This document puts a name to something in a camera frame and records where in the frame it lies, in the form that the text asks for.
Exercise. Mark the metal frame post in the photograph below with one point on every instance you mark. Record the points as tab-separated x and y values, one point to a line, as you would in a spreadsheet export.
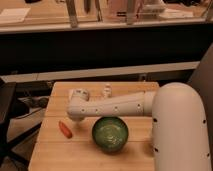
72	13

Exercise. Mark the white paper sheet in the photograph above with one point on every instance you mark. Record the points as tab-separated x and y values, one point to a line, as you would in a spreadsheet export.
13	15

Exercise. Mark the black office chair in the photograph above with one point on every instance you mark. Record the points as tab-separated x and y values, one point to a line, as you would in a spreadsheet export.
11	107

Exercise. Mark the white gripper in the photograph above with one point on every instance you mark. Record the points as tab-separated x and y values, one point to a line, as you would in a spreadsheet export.
78	93

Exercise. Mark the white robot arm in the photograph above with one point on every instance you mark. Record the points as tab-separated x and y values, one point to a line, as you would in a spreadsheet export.
179	122

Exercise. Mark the green bowl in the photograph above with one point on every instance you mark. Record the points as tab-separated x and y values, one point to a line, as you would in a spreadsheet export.
110	134

